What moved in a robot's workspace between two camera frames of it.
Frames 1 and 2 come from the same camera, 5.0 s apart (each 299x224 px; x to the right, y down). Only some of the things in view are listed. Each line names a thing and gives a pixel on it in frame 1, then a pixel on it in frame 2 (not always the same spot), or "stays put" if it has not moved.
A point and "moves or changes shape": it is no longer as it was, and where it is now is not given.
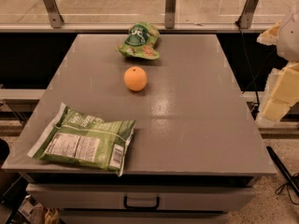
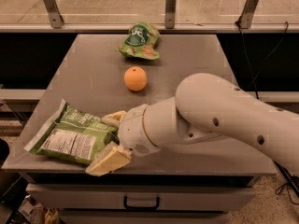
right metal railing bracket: (246, 19) stays put
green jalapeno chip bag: (77, 138) moves or changes shape
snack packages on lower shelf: (35, 213) stays put
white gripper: (290, 38) -> (133, 130)
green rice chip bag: (141, 42) stays put
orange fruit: (135, 77) stays put
